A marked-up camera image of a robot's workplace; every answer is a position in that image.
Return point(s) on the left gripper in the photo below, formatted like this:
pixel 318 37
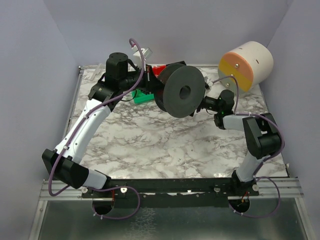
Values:
pixel 149 81

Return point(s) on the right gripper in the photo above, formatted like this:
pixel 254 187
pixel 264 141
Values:
pixel 200 105

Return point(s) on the black spool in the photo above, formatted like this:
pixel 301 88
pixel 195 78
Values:
pixel 183 91

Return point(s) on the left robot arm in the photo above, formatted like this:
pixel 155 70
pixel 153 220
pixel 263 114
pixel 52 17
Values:
pixel 122 75

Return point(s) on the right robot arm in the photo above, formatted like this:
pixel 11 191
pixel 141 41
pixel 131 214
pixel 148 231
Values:
pixel 262 135

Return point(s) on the red plastic bin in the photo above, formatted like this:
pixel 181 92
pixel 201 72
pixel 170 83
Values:
pixel 158 69

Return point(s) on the green plastic bin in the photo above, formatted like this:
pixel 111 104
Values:
pixel 141 97

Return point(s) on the black plastic bin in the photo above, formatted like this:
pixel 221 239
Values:
pixel 180 62

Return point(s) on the large cylinder drum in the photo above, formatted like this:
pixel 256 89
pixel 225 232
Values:
pixel 250 63

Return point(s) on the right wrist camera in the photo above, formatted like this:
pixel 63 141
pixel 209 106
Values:
pixel 208 83

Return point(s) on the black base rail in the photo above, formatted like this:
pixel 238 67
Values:
pixel 172 192

